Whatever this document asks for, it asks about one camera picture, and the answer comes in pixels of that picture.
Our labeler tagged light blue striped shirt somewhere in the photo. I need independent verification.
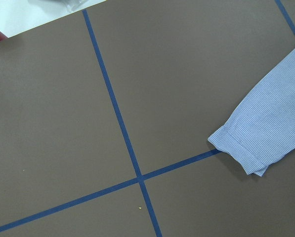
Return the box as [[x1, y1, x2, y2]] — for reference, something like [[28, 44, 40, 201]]
[[208, 49, 295, 176]]

